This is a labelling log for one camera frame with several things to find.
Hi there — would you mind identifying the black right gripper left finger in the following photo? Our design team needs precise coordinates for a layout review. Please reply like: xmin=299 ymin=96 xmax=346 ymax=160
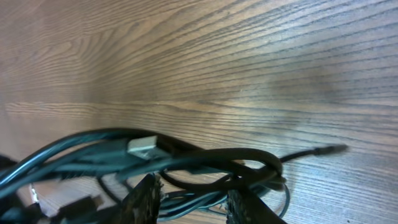
xmin=109 ymin=174 xmax=162 ymax=224

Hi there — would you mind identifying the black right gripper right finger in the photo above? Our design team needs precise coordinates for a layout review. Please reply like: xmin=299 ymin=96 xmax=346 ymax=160
xmin=226 ymin=188 xmax=287 ymax=224

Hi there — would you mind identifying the black cable bundle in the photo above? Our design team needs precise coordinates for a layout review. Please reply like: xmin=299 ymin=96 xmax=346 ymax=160
xmin=0 ymin=127 xmax=349 ymax=224

